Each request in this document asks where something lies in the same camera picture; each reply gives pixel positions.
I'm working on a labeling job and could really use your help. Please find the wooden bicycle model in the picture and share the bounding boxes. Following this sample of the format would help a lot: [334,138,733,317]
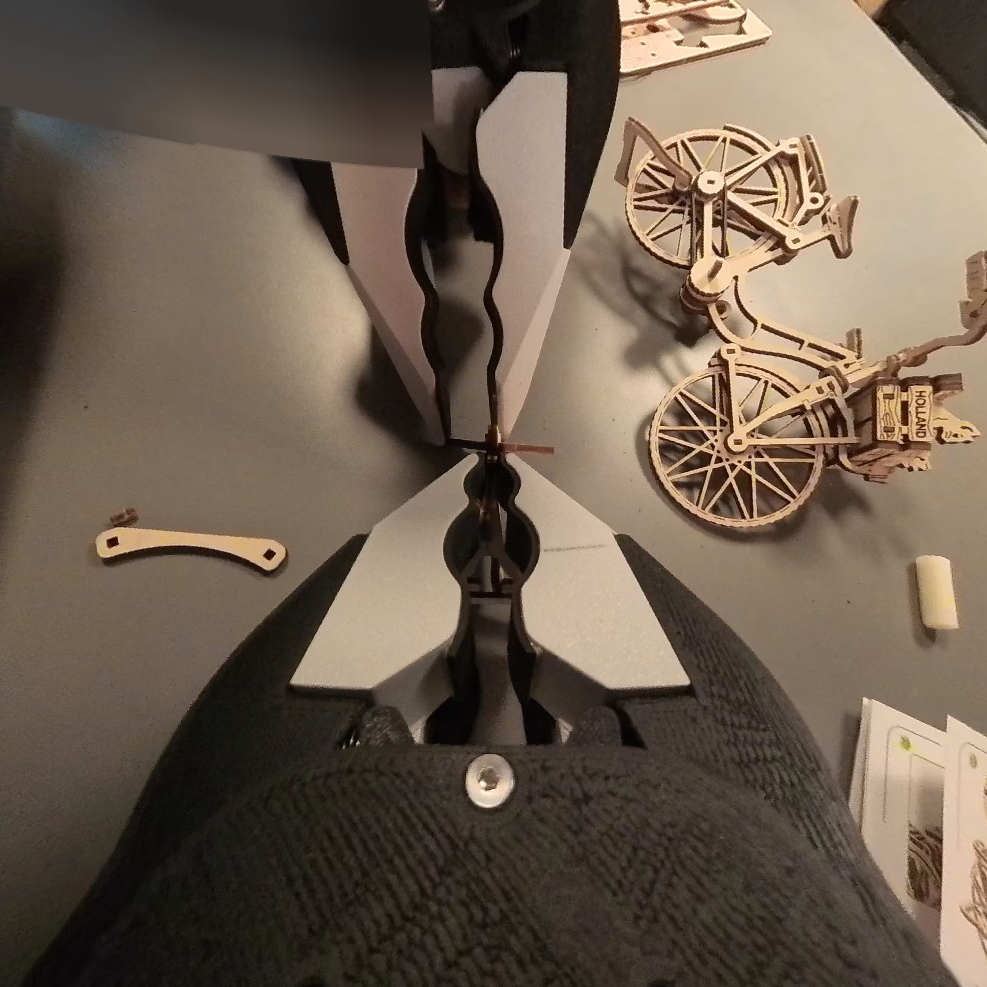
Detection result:
[620,116,987,533]

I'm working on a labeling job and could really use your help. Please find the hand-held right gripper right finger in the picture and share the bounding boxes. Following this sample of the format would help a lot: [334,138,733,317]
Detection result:
[500,453,692,743]

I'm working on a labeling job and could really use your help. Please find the white instruction booklet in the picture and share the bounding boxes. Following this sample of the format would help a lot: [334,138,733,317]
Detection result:
[848,698,987,987]

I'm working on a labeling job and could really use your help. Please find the pale yellow wax block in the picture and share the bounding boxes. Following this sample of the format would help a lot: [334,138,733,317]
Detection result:
[915,554,961,635]

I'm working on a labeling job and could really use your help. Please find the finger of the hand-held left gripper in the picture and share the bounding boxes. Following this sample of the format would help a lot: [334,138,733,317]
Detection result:
[330,162,456,448]
[474,69,577,436]

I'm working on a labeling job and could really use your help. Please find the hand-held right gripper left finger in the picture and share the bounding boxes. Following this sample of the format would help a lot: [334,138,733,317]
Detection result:
[290,453,488,743]

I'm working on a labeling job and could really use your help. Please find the laser-cut wooden sheet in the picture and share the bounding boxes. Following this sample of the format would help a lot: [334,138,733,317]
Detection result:
[617,0,774,76]

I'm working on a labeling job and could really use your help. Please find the triangular wooden bracket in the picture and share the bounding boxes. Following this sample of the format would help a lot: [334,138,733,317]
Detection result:
[446,433,556,458]
[461,532,527,601]

